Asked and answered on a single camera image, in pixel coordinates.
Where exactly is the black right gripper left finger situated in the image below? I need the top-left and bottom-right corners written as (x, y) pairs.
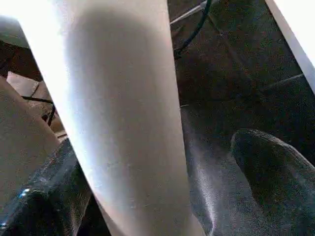
top-left (0, 137), bottom-right (92, 236)

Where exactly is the white plastic table leg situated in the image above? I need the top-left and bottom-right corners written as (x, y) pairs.
top-left (13, 0), bottom-right (206, 236)

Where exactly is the black mat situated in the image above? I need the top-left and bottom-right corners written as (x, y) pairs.
top-left (0, 0), bottom-right (315, 236)

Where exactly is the white flat board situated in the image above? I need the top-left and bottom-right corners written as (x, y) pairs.
top-left (265, 0), bottom-right (315, 96)

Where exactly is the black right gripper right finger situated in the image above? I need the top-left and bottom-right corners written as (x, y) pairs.
top-left (231, 129), bottom-right (315, 236)

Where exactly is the dark thin floor cable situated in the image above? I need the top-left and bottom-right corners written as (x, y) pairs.
top-left (173, 0), bottom-right (213, 59)

